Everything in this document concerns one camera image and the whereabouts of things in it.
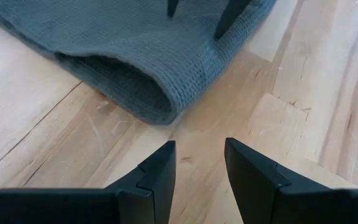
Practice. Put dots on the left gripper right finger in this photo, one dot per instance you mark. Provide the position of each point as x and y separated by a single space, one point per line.
259 199

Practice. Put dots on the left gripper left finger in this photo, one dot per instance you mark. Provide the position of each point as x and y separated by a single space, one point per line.
148 193

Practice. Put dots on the grey waffle towel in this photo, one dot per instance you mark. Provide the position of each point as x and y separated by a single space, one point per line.
120 37

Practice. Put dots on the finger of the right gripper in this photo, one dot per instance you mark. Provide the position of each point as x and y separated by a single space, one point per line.
172 6
230 17

